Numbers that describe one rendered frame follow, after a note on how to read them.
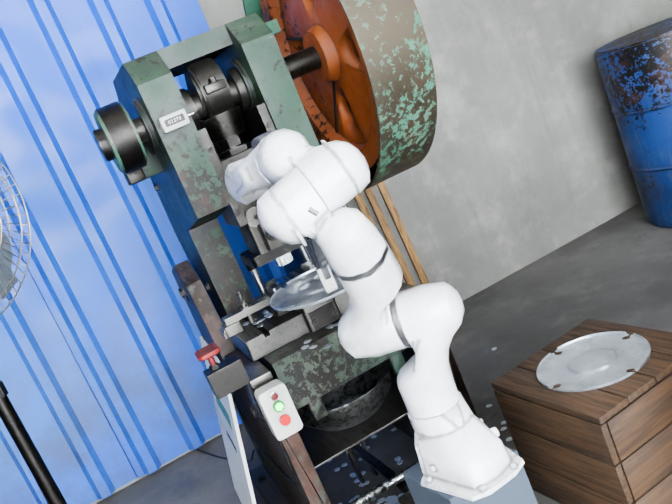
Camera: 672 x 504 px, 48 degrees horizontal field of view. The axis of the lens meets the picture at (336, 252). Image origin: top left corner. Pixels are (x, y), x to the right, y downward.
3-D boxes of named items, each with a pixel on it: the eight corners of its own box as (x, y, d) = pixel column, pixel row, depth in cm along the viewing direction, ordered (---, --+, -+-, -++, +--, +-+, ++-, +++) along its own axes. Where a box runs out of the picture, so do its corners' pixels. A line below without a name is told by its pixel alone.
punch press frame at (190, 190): (464, 444, 219) (281, -7, 190) (337, 522, 207) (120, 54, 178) (362, 378, 293) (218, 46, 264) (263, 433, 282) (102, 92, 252)
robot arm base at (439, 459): (540, 457, 147) (516, 395, 144) (468, 512, 140) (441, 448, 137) (471, 429, 167) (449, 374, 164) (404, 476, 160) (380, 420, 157)
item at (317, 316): (365, 320, 200) (346, 275, 197) (319, 345, 196) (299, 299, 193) (333, 306, 223) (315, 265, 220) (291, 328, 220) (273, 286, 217)
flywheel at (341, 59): (331, -155, 200) (303, 13, 268) (263, -133, 194) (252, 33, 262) (476, 61, 185) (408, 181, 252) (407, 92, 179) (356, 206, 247)
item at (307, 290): (249, 313, 200) (248, 310, 199) (316, 264, 219) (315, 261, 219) (327, 308, 180) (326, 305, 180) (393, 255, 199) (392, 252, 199)
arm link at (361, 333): (390, 269, 132) (296, 300, 137) (438, 351, 148) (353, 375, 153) (386, 227, 140) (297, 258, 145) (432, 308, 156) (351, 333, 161)
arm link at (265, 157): (242, 142, 129) (321, 87, 130) (244, 151, 147) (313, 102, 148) (308, 234, 131) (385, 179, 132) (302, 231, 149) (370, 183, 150)
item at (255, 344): (392, 288, 218) (384, 270, 217) (253, 362, 206) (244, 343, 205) (354, 277, 247) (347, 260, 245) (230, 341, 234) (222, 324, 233)
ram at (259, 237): (311, 233, 211) (269, 134, 205) (264, 257, 207) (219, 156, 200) (293, 230, 227) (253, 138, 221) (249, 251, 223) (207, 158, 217)
